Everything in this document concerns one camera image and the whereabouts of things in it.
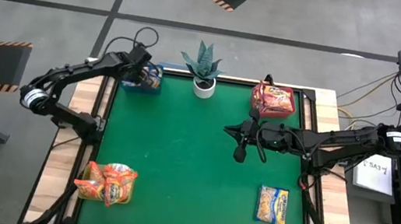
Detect black left wrist camera cable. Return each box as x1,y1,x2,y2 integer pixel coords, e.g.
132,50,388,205
102,20,161,65

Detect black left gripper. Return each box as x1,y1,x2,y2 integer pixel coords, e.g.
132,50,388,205
121,43,156,87

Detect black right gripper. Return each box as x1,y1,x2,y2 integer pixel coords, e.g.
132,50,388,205
220,114,291,155

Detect pink plastic bin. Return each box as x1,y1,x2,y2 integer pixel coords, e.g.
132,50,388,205
247,80,300,123

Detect white SA3 label sheet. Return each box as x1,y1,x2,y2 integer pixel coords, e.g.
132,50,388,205
349,150,399,198

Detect yellow floor cable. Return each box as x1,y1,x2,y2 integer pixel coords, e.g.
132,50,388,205
337,73,401,117

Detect blue plastic bin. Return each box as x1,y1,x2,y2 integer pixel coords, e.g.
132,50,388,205
118,60,165,98

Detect grey floor cable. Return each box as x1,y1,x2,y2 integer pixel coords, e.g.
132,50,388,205
336,64,399,107

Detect yellow plastic bin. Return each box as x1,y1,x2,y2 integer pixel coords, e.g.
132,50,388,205
77,157,139,208

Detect snake plant in white pot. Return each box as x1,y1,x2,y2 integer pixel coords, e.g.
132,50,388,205
174,37,230,102

